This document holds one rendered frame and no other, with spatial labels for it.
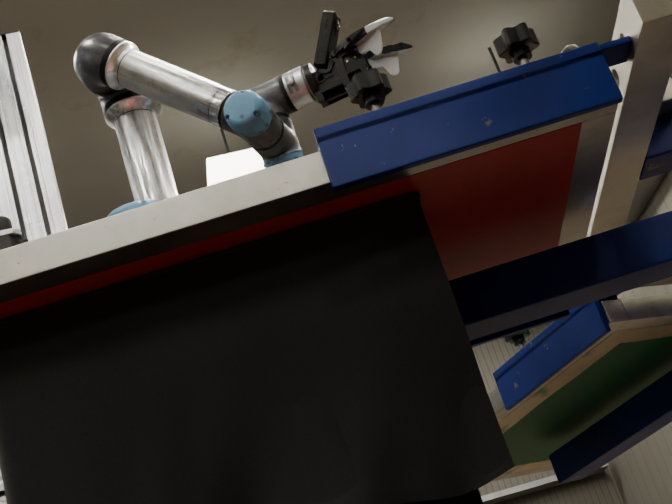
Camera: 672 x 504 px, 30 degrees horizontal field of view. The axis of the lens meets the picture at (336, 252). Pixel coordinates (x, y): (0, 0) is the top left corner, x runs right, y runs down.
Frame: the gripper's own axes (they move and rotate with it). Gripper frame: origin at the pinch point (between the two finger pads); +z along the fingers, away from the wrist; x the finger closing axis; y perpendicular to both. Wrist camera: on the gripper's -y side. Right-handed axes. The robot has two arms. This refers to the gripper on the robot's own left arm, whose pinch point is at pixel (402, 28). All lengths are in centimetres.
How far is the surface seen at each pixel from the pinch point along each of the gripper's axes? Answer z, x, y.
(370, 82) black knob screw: 3, 100, 50
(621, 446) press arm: 7, -22, 85
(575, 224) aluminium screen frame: 16, 67, 64
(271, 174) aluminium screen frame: -9, 104, 56
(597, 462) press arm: 1, -28, 85
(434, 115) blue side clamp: 8, 100, 56
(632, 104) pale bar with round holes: 27, 83, 58
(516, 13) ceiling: 29, -743, -313
